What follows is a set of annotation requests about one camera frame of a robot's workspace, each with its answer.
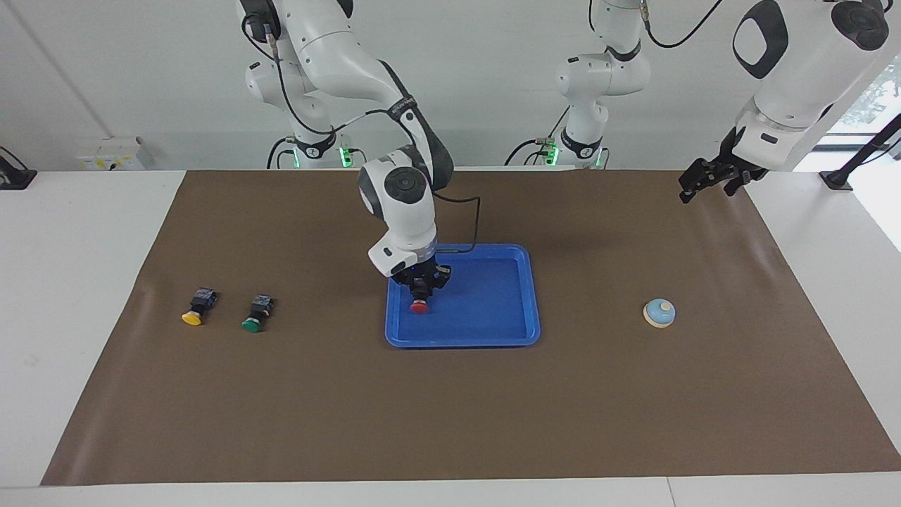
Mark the black right base cable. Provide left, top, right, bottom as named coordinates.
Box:
left=266, top=137, right=296, bottom=170

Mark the yellow push button switch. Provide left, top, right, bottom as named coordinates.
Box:
left=181, top=287, right=218, bottom=326

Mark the light blue call bell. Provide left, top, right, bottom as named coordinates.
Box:
left=643, top=298, right=676, bottom=330

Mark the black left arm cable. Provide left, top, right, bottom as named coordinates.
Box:
left=637, top=0, right=722, bottom=49

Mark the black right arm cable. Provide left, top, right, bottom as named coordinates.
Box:
left=239, top=11, right=483, bottom=254

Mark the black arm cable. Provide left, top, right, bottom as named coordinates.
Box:
left=239, top=11, right=483, bottom=254
left=637, top=0, right=722, bottom=49

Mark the black table clamp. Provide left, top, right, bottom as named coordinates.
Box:
left=0, top=144, right=37, bottom=191

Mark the black left base cable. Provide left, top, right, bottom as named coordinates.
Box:
left=503, top=106, right=572, bottom=167

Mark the black base cable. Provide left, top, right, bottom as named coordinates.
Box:
left=503, top=106, right=572, bottom=167
left=266, top=137, right=296, bottom=170

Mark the white wall socket box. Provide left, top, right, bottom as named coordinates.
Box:
left=76, top=137, right=146, bottom=171

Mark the brown table mat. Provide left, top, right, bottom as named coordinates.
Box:
left=40, top=168, right=901, bottom=487

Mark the blue plastic tray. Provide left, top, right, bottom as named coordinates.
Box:
left=384, top=244, right=541, bottom=349

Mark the green push button switch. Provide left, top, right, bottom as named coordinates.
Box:
left=241, top=294, right=276, bottom=334

